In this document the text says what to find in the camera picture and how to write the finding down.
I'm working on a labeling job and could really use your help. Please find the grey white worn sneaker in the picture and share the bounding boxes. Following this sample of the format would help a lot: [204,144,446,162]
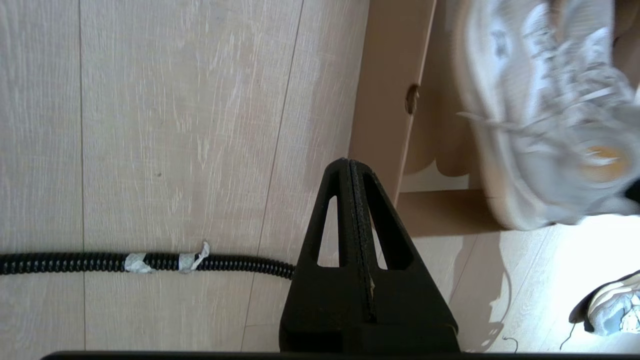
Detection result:
[569,271,640,337]

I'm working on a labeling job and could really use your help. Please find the black coiled cable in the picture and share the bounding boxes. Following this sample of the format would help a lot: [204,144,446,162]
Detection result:
[0,252,297,280]

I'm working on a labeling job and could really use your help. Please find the white lace-up sneaker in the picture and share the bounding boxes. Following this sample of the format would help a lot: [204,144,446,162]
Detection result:
[452,0,640,232]

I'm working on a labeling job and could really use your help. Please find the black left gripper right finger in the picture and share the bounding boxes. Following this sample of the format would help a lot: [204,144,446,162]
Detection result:
[349,159,460,331]

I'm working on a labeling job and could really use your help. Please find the brown cardboard shoe box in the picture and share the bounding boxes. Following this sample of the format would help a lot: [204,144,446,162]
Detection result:
[348,0,640,237]

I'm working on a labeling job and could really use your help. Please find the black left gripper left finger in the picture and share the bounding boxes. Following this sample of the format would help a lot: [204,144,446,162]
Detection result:
[279,158,376,352]

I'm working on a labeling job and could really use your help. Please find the white tape wrap with tail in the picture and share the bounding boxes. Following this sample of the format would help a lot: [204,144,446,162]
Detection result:
[178,241,211,275]

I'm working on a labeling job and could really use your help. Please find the flat white tape wrap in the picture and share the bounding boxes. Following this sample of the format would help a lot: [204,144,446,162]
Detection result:
[123,252,154,275]

